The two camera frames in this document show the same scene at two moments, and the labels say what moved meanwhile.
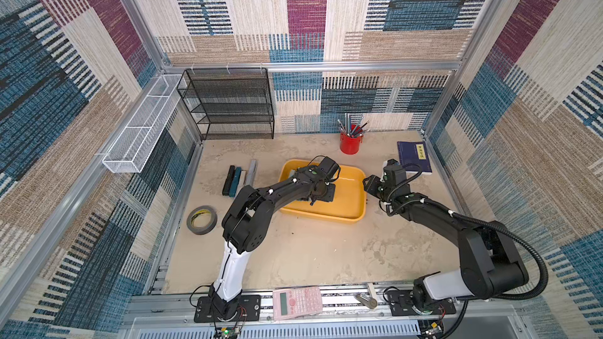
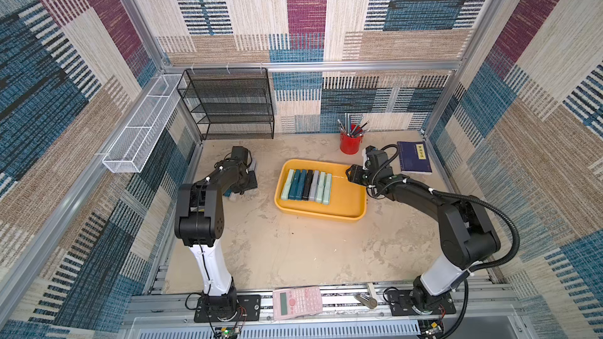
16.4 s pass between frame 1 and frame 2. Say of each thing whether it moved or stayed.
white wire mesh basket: stayed
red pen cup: stayed
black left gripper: moved
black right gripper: moved
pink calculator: stayed
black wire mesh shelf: stayed
